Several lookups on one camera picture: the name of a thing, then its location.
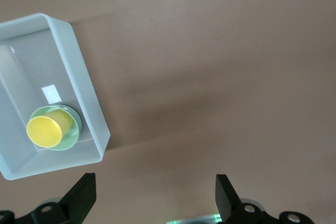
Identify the light green bowl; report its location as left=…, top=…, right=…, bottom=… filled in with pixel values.
left=28, top=104, right=82, bottom=152

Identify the brown table cover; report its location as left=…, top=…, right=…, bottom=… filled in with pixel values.
left=0, top=0, right=336, bottom=224

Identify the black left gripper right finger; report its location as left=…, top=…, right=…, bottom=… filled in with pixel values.
left=215, top=174, right=316, bottom=224

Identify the yellow cup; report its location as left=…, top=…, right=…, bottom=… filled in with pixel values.
left=26, top=108, right=75, bottom=148

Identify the translucent white plastic bin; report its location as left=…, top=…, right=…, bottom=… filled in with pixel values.
left=0, top=12, right=111, bottom=182

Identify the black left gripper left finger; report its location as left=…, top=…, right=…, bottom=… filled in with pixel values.
left=0, top=173, right=97, bottom=224

